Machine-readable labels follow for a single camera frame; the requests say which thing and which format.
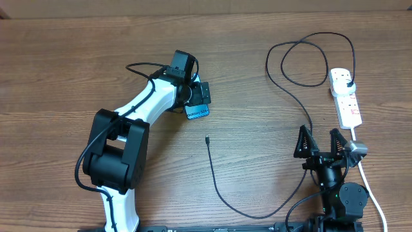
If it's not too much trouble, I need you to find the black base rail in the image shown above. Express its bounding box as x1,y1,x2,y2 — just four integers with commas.
77,221,364,232

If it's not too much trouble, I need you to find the blue Samsung Galaxy smartphone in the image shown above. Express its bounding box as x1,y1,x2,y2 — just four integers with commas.
185,74,209,120

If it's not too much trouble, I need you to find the white power strip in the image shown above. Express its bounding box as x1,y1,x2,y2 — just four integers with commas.
328,67,363,130

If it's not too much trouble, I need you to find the white power strip cord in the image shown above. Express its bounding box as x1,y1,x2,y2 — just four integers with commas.
350,126,388,232

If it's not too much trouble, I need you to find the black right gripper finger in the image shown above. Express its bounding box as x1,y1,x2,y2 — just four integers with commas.
294,125,319,158
330,128,348,156

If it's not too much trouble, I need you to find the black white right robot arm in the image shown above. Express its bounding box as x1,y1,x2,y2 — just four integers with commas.
285,125,370,232

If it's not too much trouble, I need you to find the white charger adapter plug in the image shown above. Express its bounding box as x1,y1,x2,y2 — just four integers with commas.
330,80,356,97

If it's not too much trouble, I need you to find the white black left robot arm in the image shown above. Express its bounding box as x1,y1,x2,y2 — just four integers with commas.
75,77,211,231

